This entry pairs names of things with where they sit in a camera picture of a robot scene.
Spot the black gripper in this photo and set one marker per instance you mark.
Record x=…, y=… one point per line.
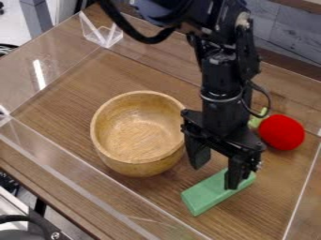
x=220, y=128

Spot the green rectangular stick block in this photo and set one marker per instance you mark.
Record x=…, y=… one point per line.
x=208, y=193

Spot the brown wooden bowl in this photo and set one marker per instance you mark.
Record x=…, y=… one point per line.
x=136, y=133

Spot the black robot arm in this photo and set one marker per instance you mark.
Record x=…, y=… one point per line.
x=219, y=28

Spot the red plush strawberry toy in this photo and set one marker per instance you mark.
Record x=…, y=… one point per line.
x=282, y=132

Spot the black table leg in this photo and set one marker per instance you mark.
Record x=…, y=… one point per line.
x=41, y=207

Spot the black metal bracket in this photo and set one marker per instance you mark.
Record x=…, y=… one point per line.
x=48, y=230

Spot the clear acrylic tray enclosure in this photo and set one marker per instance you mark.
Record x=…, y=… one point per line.
x=62, y=76

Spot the grey post in background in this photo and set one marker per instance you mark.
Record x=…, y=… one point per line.
x=38, y=16

